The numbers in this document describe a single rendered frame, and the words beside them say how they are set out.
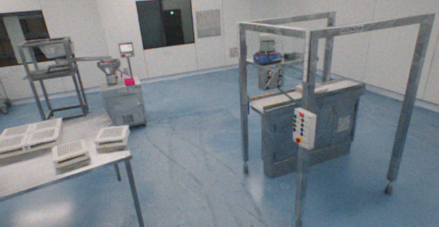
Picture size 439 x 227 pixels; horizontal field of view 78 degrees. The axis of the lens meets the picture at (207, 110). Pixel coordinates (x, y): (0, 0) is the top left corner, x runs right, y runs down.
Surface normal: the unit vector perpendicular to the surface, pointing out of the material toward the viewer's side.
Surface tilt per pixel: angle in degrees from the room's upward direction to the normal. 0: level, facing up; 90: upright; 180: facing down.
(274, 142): 90
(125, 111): 90
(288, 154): 88
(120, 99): 90
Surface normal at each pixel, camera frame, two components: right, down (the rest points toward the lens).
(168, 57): 0.33, 0.34
